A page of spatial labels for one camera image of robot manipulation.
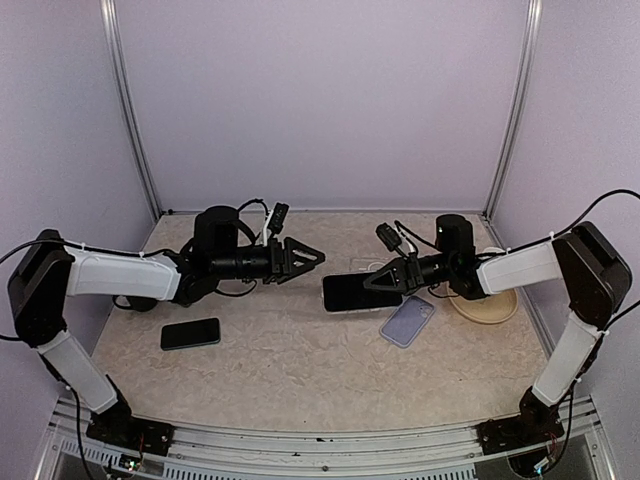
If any dark green mug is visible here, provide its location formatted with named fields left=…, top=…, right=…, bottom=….
left=112, top=295, right=158, bottom=313

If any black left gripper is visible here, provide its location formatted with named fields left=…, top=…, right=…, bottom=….
left=212, top=236, right=326, bottom=285

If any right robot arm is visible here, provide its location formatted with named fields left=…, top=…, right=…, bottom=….
left=363, top=214, right=632, bottom=407

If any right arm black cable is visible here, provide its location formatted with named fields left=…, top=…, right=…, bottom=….
left=394, top=188, right=640, bottom=326

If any beige round plate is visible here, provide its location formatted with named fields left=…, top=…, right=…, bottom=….
left=445, top=247, right=519, bottom=326

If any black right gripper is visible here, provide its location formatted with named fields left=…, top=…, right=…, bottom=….
left=362, top=251, right=455, bottom=297

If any right aluminium frame post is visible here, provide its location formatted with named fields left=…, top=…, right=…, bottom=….
left=483, top=0, right=543, bottom=222

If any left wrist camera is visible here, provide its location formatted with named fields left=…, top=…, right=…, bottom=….
left=262, top=202, right=289, bottom=246

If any clear case upper horizontal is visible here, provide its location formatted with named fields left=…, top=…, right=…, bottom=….
left=348, top=257, right=391, bottom=273

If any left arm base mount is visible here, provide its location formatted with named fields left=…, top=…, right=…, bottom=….
left=86, top=377, right=175, bottom=457

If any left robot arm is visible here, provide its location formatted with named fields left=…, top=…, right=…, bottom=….
left=7, top=203, right=325, bottom=445

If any left aluminium frame post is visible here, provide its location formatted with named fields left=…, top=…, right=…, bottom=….
left=100, top=0, right=163, bottom=221

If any clear case with ring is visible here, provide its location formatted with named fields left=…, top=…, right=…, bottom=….
left=323, top=290, right=403, bottom=314

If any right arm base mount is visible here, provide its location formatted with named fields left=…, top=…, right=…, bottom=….
left=475, top=388, right=564, bottom=455

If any front aluminium rail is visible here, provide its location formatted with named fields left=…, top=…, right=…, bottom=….
left=28, top=398, right=618, bottom=479

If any aluminium frame post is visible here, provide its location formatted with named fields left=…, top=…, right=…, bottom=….
left=100, top=0, right=163, bottom=221
left=483, top=0, right=543, bottom=222

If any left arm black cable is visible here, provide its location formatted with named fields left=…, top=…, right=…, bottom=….
left=0, top=198, right=274, bottom=341

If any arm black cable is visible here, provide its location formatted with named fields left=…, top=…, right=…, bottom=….
left=394, top=188, right=640, bottom=326
left=0, top=198, right=274, bottom=341

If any lavender phone case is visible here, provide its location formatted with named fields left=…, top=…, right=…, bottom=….
left=379, top=296, right=436, bottom=349

